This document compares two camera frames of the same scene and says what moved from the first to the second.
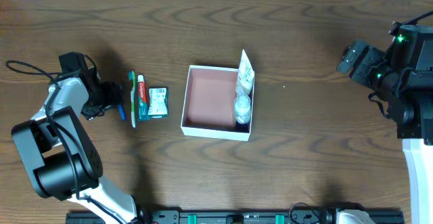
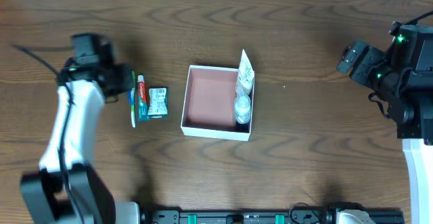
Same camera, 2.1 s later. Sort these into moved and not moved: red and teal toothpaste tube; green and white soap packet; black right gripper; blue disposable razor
Moved: blue disposable razor
Not moved: red and teal toothpaste tube; green and white soap packet; black right gripper
